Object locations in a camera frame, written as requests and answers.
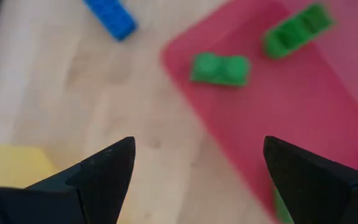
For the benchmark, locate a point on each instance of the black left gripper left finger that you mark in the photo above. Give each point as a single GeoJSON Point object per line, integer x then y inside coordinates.
{"type": "Point", "coordinates": [89, 193]}

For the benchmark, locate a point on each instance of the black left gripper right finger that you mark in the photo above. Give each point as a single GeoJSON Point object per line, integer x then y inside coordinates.
{"type": "Point", "coordinates": [322, 193]}

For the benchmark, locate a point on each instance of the pink translucent plastic bin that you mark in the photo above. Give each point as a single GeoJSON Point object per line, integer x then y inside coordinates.
{"type": "Point", "coordinates": [291, 109]}

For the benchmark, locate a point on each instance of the green two-stud toy block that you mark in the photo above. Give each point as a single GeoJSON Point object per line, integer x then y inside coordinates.
{"type": "Point", "coordinates": [219, 70]}
{"type": "Point", "coordinates": [294, 32]}
{"type": "Point", "coordinates": [283, 211]}

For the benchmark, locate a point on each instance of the blue toy block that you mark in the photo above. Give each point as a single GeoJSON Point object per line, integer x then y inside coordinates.
{"type": "Point", "coordinates": [113, 18]}

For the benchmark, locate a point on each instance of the yellow translucent plastic bin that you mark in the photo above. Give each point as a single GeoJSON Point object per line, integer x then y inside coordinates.
{"type": "Point", "coordinates": [11, 168]}

